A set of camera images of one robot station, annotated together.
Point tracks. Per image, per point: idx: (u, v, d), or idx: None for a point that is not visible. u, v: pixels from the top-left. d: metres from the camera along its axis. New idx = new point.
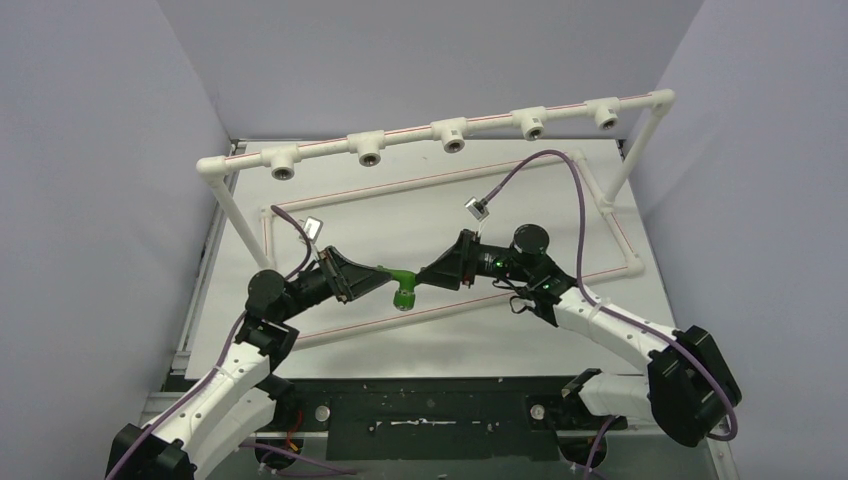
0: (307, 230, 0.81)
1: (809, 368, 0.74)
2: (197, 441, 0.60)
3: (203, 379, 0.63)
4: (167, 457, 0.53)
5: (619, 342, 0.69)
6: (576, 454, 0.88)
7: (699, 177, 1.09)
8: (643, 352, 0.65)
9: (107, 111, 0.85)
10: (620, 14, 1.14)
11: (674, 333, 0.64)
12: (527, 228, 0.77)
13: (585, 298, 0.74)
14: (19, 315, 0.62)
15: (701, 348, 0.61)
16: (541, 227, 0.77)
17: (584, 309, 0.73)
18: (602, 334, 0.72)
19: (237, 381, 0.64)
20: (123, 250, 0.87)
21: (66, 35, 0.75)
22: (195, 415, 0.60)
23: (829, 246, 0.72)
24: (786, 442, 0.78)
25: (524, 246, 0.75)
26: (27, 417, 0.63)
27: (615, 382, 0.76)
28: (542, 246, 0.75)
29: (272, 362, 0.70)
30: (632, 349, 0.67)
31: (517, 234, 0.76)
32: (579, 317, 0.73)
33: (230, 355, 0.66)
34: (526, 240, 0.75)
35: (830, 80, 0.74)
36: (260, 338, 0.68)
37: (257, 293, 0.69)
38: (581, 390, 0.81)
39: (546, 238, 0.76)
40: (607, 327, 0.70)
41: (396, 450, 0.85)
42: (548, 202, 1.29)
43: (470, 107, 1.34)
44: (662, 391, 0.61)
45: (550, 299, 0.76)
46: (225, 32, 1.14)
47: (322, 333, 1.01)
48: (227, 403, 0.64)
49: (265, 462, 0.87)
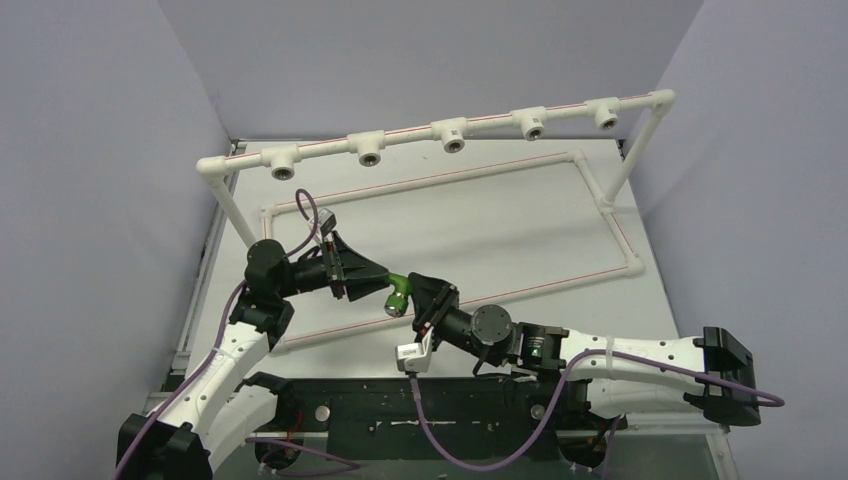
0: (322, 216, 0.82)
1: (810, 367, 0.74)
2: (204, 424, 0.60)
3: (203, 362, 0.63)
4: (178, 438, 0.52)
5: (652, 376, 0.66)
6: (579, 456, 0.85)
7: (698, 177, 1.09)
8: (682, 379, 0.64)
9: (107, 109, 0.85)
10: (620, 12, 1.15)
11: (698, 345, 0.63)
12: (480, 313, 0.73)
13: (587, 351, 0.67)
14: (18, 311, 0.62)
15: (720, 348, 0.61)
16: (490, 306, 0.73)
17: (598, 361, 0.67)
18: (627, 375, 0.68)
19: (237, 359, 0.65)
20: (122, 247, 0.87)
21: (66, 33, 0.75)
22: (200, 397, 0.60)
23: (829, 245, 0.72)
24: (785, 440, 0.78)
25: (490, 335, 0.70)
26: (26, 414, 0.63)
27: (625, 385, 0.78)
28: (506, 323, 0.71)
29: (270, 339, 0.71)
30: (669, 379, 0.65)
31: (478, 330, 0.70)
32: (595, 369, 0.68)
33: (227, 336, 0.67)
34: (488, 328, 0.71)
35: (828, 78, 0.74)
36: (255, 315, 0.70)
37: (256, 261, 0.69)
38: (593, 406, 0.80)
39: (502, 313, 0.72)
40: (631, 371, 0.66)
41: (396, 449, 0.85)
42: (550, 202, 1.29)
43: (470, 106, 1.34)
44: (724, 410, 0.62)
45: (549, 366, 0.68)
46: (225, 32, 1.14)
47: (321, 333, 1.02)
48: (230, 384, 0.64)
49: (265, 462, 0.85)
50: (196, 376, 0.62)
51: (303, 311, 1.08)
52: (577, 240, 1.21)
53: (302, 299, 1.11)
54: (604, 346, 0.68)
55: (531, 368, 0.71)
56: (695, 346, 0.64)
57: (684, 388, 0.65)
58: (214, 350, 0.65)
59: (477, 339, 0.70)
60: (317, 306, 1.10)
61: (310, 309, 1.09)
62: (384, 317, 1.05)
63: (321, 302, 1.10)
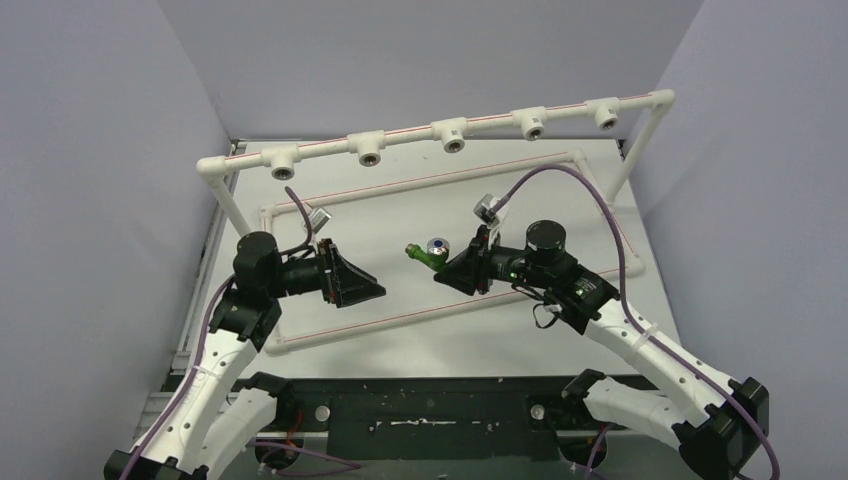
0: (316, 218, 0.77)
1: (808, 367, 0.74)
2: (195, 448, 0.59)
3: (183, 385, 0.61)
4: (166, 474, 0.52)
5: (662, 378, 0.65)
6: (580, 456, 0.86)
7: (698, 178, 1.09)
8: (693, 399, 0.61)
9: (107, 110, 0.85)
10: (620, 13, 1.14)
11: (731, 384, 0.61)
12: (540, 224, 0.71)
13: (628, 319, 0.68)
14: (18, 312, 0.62)
15: (755, 402, 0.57)
16: (553, 222, 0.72)
17: (629, 335, 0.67)
18: (644, 366, 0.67)
19: (219, 376, 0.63)
20: (122, 248, 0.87)
21: (66, 36, 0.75)
22: (184, 425, 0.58)
23: (830, 245, 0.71)
24: (788, 442, 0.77)
25: (538, 243, 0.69)
26: (26, 415, 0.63)
27: (629, 395, 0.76)
28: (559, 241, 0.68)
29: (256, 342, 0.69)
30: (680, 392, 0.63)
31: (531, 233, 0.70)
32: (621, 341, 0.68)
33: (208, 350, 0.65)
34: (541, 236, 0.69)
35: (827, 79, 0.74)
36: (238, 320, 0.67)
37: (247, 252, 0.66)
38: (586, 396, 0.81)
39: (563, 234, 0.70)
40: (653, 361, 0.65)
41: (396, 450, 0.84)
42: (549, 202, 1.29)
43: (470, 107, 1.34)
44: (703, 441, 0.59)
45: (585, 310, 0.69)
46: (224, 32, 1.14)
47: (321, 333, 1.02)
48: (216, 401, 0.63)
49: (265, 462, 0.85)
50: (178, 401, 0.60)
51: (303, 311, 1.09)
52: (576, 241, 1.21)
53: (302, 299, 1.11)
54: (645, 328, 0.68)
55: (563, 297, 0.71)
56: (728, 385, 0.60)
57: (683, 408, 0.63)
58: (194, 369, 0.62)
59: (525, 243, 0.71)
60: (317, 306, 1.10)
61: (310, 309, 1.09)
62: (385, 318, 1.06)
63: (321, 302, 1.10)
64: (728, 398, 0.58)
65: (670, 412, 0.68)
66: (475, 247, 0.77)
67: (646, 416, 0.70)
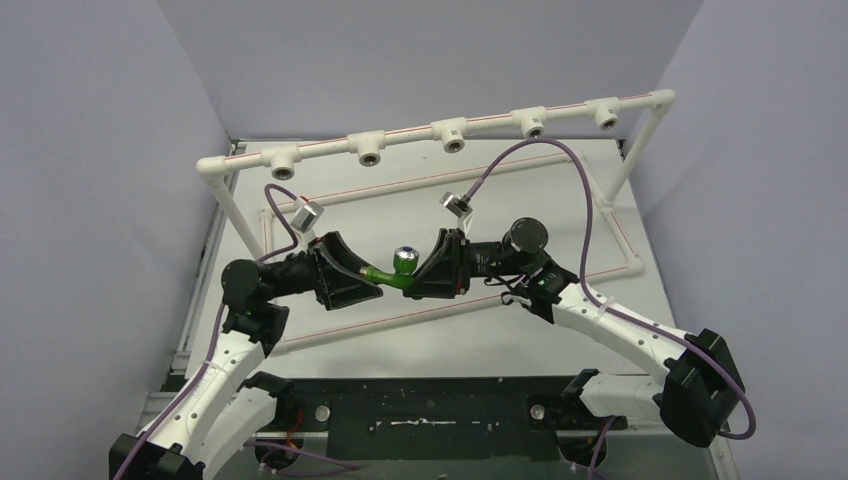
0: (300, 217, 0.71)
1: (808, 367, 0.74)
2: (197, 442, 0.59)
3: (194, 378, 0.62)
4: (167, 461, 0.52)
5: (627, 346, 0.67)
6: (579, 456, 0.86)
7: (698, 178, 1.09)
8: (657, 358, 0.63)
9: (106, 111, 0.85)
10: (620, 13, 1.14)
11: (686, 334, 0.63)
12: (522, 224, 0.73)
13: (587, 297, 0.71)
14: (18, 311, 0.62)
15: (713, 350, 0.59)
16: (535, 222, 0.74)
17: (588, 310, 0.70)
18: (608, 337, 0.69)
19: (229, 373, 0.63)
20: (122, 248, 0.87)
21: (66, 36, 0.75)
22: (190, 415, 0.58)
23: (830, 245, 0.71)
24: (787, 442, 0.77)
25: (522, 244, 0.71)
26: (26, 414, 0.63)
27: (617, 382, 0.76)
28: (541, 243, 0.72)
29: (266, 347, 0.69)
30: (643, 354, 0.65)
31: (513, 232, 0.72)
32: (584, 318, 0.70)
33: (220, 347, 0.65)
34: (522, 235, 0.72)
35: (831, 76, 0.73)
36: (249, 324, 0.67)
37: (233, 288, 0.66)
38: (582, 393, 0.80)
39: (545, 235, 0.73)
40: (616, 330, 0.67)
41: (396, 450, 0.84)
42: (549, 202, 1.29)
43: (470, 106, 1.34)
44: (673, 400, 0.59)
45: (548, 297, 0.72)
46: (223, 32, 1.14)
47: (321, 334, 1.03)
48: (223, 398, 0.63)
49: (265, 461, 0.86)
50: (186, 393, 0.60)
51: (304, 311, 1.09)
52: (577, 241, 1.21)
53: (302, 299, 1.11)
54: (601, 301, 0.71)
55: (531, 291, 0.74)
56: (684, 339, 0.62)
57: (650, 370, 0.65)
58: (205, 364, 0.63)
59: (508, 241, 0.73)
60: (318, 305, 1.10)
61: (310, 309, 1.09)
62: (386, 318, 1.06)
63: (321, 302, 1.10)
64: (687, 347, 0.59)
65: (651, 386, 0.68)
66: (453, 238, 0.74)
67: (632, 395, 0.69)
